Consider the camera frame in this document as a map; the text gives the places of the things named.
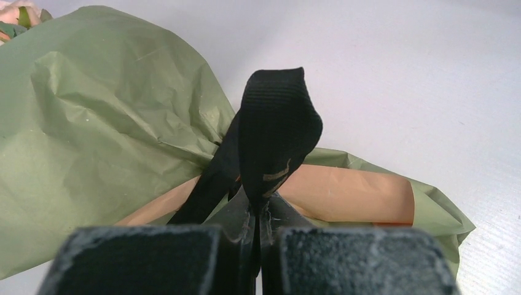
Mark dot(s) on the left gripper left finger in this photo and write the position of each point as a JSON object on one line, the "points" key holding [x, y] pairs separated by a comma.
{"points": [[215, 257]]}

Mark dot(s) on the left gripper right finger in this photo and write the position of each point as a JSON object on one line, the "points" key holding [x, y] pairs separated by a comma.
{"points": [[299, 258]]}

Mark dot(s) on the orange wrapping paper sheet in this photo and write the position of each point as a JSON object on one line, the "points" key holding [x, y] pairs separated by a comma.
{"points": [[101, 112]]}

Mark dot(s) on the peach fake flower stem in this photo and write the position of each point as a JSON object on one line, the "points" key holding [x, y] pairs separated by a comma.
{"points": [[18, 17]]}

